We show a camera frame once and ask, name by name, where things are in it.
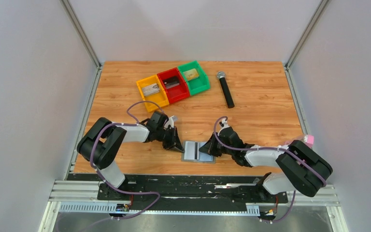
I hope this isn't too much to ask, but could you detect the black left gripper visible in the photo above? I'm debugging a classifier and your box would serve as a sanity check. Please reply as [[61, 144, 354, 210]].
[[156, 127, 185, 153]]

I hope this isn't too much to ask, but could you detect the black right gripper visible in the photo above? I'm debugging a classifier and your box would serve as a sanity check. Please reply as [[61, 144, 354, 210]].
[[199, 132, 234, 158]]

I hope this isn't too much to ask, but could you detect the grey card holder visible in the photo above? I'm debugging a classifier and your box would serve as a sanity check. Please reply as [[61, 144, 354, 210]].
[[181, 141, 215, 164]]

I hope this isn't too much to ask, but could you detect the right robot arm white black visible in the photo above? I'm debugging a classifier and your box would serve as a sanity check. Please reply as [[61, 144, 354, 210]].
[[199, 127, 333, 202]]

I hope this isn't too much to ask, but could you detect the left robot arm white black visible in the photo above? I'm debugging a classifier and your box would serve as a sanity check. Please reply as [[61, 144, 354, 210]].
[[76, 111, 185, 200]]

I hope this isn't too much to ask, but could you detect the silver card in yellow bin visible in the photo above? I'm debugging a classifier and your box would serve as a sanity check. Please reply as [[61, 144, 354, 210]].
[[141, 83, 160, 97]]

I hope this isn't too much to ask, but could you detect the black card in red bin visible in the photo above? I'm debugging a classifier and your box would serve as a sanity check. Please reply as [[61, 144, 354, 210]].
[[163, 76, 180, 89]]

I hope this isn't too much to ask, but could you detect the gold card in green bin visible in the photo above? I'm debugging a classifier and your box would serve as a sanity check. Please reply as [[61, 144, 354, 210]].
[[183, 69, 200, 81]]

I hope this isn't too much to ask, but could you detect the pink card stand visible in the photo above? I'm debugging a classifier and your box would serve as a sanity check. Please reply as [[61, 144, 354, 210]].
[[284, 134, 314, 148]]

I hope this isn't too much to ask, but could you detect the black handheld microphone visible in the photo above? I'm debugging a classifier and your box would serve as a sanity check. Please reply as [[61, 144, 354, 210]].
[[216, 71, 235, 108]]

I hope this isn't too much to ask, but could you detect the red plastic bin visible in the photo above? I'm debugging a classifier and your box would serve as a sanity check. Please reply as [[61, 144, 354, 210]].
[[157, 68, 190, 104]]

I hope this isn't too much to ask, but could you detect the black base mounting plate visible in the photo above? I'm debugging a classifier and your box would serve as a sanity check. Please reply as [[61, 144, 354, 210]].
[[82, 173, 288, 216]]

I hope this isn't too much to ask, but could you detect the yellow plastic bin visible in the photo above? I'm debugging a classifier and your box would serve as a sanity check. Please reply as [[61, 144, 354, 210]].
[[136, 74, 169, 108]]

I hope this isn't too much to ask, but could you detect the green plastic bin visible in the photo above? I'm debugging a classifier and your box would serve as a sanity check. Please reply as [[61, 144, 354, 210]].
[[177, 60, 211, 96]]

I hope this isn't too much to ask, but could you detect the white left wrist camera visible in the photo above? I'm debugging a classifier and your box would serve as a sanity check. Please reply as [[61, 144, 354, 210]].
[[164, 116, 178, 129]]

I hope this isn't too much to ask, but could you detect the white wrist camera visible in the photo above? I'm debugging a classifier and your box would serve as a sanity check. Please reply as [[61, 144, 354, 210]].
[[164, 116, 178, 129], [218, 118, 230, 133]]

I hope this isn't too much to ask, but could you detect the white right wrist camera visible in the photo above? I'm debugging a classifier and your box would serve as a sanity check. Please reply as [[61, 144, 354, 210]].
[[218, 118, 230, 133]]

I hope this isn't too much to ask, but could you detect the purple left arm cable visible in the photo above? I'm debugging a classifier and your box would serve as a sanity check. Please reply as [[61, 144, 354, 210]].
[[89, 101, 165, 197]]

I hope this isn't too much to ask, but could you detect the left aluminium frame post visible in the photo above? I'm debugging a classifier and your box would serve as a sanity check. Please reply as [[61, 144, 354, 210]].
[[60, 0, 103, 113]]

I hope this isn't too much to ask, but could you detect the aluminium frame post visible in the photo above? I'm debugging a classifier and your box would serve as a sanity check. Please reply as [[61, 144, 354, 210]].
[[284, 0, 331, 134], [60, 0, 103, 113]]

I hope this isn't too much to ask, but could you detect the right aluminium frame post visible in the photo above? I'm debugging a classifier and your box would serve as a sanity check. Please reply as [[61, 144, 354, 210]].
[[284, 0, 331, 134]]

